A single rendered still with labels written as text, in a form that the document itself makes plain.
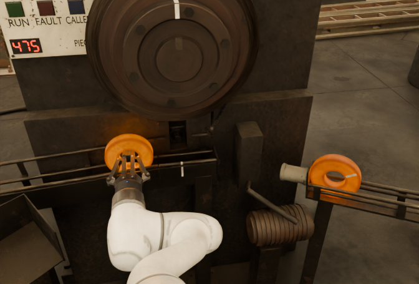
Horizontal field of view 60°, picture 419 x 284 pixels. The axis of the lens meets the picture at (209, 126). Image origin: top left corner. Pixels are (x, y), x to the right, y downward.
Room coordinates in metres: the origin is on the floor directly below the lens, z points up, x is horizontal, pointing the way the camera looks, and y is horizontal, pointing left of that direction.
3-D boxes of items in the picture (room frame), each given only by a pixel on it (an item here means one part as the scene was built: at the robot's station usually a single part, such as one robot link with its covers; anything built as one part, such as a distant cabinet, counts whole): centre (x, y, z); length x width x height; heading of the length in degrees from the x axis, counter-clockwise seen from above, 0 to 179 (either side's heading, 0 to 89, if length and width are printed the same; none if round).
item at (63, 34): (1.03, 0.45, 1.15); 0.26 x 0.02 x 0.18; 100
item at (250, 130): (1.03, -0.13, 0.68); 0.11 x 0.08 x 0.24; 10
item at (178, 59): (0.88, 0.08, 1.11); 0.28 x 0.06 x 0.28; 100
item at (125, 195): (0.72, 0.22, 0.75); 0.09 x 0.06 x 0.09; 100
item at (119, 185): (0.79, 0.23, 0.76); 0.09 x 0.08 x 0.07; 10
